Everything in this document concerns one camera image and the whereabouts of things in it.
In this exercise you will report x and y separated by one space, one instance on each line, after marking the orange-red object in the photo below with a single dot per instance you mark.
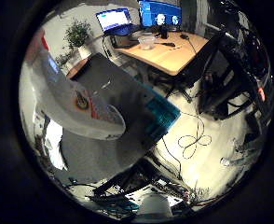
71 99

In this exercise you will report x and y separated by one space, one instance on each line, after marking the white cloth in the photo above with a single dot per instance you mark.
54 146

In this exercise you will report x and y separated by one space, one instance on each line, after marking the teal plastic crate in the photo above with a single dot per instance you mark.
163 115

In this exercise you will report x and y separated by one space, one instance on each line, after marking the light wooden desk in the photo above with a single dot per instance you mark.
168 54

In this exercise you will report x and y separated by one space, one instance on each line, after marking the clear plastic container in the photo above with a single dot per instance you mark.
146 42

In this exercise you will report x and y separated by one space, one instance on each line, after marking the round wooden plate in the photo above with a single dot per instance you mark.
78 67

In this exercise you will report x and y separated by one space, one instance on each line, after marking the black office chair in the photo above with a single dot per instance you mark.
202 71

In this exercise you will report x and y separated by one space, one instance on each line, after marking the open laptop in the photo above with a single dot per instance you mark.
115 21

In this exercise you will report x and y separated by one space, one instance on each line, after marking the leafy green potted plant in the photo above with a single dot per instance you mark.
77 35

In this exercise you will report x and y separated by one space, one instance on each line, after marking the computer monitor with blue screen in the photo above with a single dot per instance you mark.
160 14

